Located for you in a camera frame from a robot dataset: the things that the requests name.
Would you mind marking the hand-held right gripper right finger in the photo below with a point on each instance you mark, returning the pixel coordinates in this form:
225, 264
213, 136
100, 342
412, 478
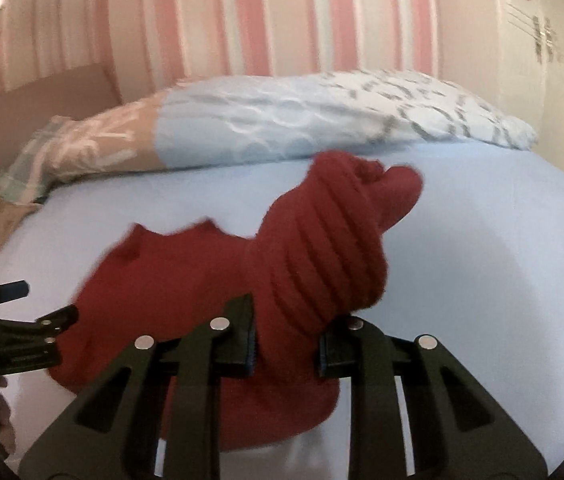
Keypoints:
334, 355

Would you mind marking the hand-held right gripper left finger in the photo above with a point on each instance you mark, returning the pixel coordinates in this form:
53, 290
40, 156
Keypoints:
249, 350

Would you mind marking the red knit sweater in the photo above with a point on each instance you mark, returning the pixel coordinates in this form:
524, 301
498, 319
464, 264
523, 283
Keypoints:
171, 280

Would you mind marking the person's left hand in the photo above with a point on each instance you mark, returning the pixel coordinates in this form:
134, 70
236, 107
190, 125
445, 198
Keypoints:
1, 410

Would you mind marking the brown headboard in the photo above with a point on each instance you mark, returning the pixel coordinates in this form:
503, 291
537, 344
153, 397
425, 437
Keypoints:
36, 105

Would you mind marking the patterned blue beige pillow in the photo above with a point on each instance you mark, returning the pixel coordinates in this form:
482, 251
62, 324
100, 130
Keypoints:
287, 120

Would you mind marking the white wardrobe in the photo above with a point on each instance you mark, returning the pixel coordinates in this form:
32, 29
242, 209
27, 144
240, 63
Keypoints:
537, 60

